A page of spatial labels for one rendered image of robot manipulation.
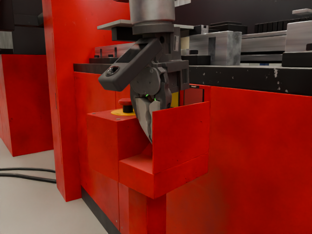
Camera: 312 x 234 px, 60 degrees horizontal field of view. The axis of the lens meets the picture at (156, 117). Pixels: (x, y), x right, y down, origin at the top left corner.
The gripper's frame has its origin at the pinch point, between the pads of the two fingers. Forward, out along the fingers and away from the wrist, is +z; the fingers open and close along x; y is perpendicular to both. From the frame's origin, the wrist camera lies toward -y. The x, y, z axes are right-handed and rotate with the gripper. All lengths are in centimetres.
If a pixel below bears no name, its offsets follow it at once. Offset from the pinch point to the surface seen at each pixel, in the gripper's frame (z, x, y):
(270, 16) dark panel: -25, 18, 96
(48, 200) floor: 77, 128, 26
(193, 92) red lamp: -7.0, -1.3, 11.4
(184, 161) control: 4.3, -5.0, 3.2
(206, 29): -20, 18, 44
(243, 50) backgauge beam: -13, 15, 65
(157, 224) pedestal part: 20.1, 2.0, 1.8
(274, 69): -10.9, -13.8, 20.1
